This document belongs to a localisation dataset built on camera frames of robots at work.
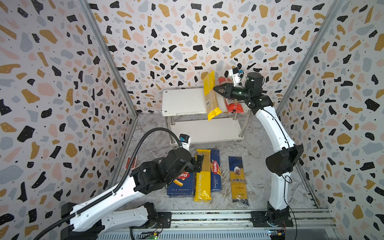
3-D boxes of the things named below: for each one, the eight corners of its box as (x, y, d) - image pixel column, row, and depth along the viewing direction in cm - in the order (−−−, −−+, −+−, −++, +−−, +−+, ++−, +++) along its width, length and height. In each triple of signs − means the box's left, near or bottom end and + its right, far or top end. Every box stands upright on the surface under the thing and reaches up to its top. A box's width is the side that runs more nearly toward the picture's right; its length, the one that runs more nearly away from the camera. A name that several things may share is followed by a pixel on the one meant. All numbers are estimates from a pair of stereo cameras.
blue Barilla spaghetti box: (210, 192, 85) (211, 190, 82) (209, 152, 102) (209, 149, 98) (222, 192, 85) (223, 190, 82) (218, 152, 102) (219, 149, 98)
